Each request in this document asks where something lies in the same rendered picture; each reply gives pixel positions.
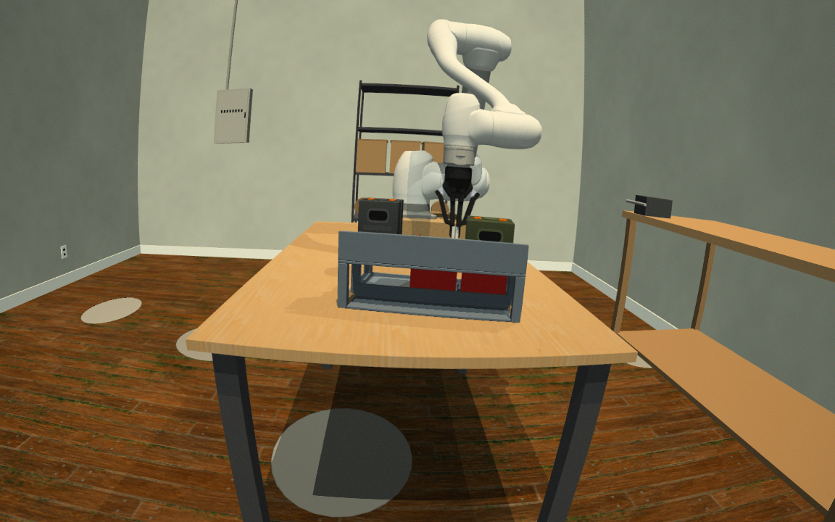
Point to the olive green case with orange latches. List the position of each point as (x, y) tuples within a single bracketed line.
[(490, 229)]

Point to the black tool case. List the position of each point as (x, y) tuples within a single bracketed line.
[(380, 215)]

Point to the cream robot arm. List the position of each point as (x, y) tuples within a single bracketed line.
[(417, 176)]

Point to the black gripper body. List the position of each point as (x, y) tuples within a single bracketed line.
[(458, 177)]

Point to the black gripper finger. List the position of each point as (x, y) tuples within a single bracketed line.
[(450, 222), (459, 222)]

